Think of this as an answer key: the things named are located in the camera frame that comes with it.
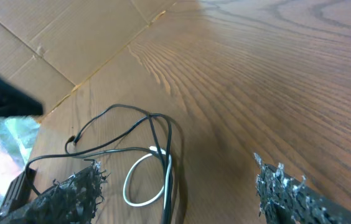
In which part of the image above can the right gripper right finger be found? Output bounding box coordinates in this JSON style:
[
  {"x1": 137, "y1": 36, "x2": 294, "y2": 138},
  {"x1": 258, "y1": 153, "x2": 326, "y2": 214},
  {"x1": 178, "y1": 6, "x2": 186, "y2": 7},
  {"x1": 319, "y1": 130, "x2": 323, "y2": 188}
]
[{"x1": 254, "y1": 153, "x2": 351, "y2": 224}]

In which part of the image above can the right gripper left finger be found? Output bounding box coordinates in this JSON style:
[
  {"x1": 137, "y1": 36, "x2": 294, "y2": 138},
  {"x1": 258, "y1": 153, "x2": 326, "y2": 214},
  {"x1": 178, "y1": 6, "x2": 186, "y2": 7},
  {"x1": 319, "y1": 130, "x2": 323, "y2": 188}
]
[{"x1": 0, "y1": 160, "x2": 107, "y2": 224}]

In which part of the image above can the thin black cable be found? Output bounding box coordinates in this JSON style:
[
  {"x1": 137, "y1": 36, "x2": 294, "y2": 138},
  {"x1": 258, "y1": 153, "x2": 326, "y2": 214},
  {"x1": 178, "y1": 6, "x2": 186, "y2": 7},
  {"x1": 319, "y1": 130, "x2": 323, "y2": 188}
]
[{"x1": 24, "y1": 104, "x2": 151, "y2": 197}]

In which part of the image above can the white cable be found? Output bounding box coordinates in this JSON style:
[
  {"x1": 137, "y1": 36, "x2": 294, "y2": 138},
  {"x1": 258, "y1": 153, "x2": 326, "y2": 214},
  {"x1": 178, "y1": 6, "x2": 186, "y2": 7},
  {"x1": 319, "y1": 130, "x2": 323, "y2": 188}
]
[{"x1": 122, "y1": 145, "x2": 173, "y2": 209}]

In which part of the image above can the thick black cable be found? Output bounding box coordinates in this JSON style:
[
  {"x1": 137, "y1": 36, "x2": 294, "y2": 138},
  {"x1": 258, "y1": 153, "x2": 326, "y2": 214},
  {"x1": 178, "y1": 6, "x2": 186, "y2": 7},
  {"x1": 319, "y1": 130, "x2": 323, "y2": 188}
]
[{"x1": 66, "y1": 113, "x2": 176, "y2": 224}]

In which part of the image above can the cardboard sheet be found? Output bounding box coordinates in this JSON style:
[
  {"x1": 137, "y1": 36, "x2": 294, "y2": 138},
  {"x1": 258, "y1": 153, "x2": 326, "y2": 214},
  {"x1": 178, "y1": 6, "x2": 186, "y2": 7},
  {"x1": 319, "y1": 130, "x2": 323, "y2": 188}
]
[{"x1": 0, "y1": 1, "x2": 175, "y2": 127}]

